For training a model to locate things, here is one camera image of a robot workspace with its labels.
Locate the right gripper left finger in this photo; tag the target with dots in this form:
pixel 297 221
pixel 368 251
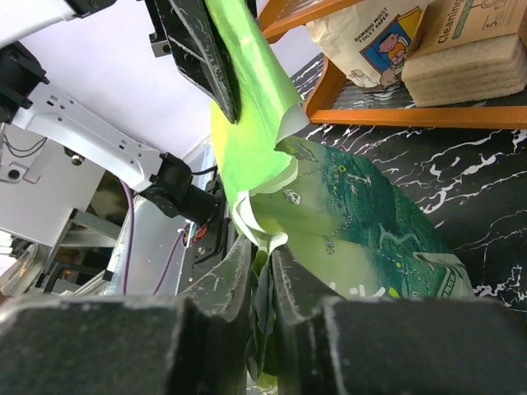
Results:
pixel 193 343

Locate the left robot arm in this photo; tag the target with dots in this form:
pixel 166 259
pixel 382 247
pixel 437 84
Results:
pixel 31 102

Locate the orange wooden shelf rack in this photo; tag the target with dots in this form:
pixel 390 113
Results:
pixel 335 100

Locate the green litter bag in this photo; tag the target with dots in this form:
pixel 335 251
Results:
pixel 342 219

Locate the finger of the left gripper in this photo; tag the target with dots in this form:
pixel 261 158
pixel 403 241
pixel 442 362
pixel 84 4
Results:
pixel 185 31

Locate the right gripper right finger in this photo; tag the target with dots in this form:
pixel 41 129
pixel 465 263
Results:
pixel 326 344

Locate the tan sponge pack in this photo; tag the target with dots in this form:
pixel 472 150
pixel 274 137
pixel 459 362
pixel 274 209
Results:
pixel 466 51

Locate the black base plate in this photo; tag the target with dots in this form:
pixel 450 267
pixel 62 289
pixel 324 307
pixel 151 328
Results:
pixel 208 244

